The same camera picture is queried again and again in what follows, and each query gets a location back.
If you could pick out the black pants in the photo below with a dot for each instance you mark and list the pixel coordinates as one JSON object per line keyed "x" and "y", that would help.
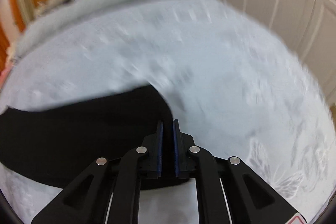
{"x": 54, "y": 146}

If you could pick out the butterfly print bed sheet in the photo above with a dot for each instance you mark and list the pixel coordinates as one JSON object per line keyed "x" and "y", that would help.
{"x": 234, "y": 86}

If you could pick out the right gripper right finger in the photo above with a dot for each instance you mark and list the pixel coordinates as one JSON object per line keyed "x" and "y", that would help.
{"x": 228, "y": 190}

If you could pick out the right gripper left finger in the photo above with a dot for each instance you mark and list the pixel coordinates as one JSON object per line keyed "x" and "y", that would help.
{"x": 108, "y": 190}

